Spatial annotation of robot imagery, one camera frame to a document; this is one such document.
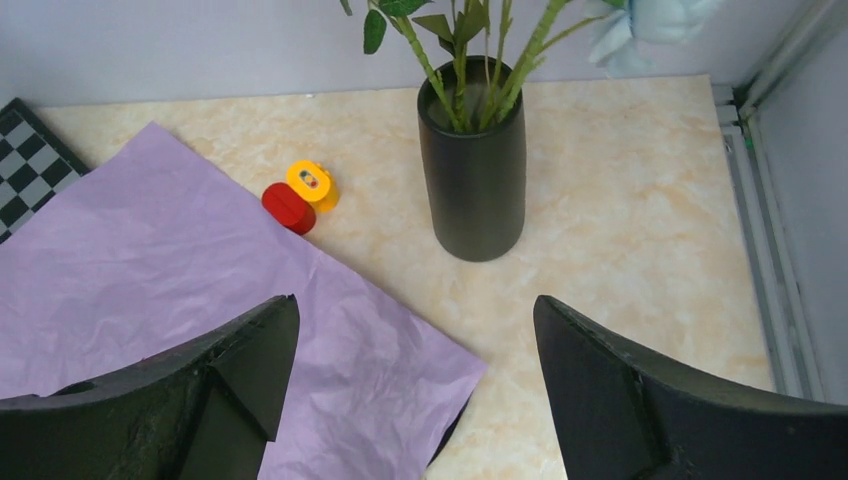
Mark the blue hydrangea flower stem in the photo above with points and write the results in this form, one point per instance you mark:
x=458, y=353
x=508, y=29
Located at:
x=621, y=27

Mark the red toy block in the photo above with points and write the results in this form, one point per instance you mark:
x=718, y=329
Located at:
x=288, y=208

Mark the pink rose flower stem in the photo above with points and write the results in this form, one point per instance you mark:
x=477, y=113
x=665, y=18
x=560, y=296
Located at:
x=398, y=14

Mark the pink and purple wrapping paper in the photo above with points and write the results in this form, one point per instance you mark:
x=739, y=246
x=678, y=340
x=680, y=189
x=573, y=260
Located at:
x=158, y=246

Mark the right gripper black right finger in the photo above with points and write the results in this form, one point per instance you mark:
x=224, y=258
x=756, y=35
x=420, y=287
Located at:
x=624, y=411

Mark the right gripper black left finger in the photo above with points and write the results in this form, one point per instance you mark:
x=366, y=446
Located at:
x=205, y=409

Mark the cream rose flower stem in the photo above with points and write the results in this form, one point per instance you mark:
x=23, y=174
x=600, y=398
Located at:
x=529, y=59

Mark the dark brown tall vase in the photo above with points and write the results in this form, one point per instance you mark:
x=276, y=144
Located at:
x=476, y=182

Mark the black and white checkerboard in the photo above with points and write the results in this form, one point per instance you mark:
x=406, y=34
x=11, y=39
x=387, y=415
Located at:
x=35, y=166

